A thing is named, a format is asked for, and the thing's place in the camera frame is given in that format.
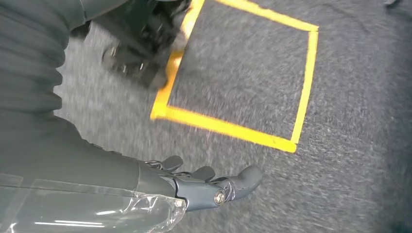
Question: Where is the black robot right foot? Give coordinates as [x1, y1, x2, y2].
[101, 0, 194, 91]

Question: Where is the clear plastic film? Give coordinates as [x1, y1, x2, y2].
[0, 173, 188, 233]

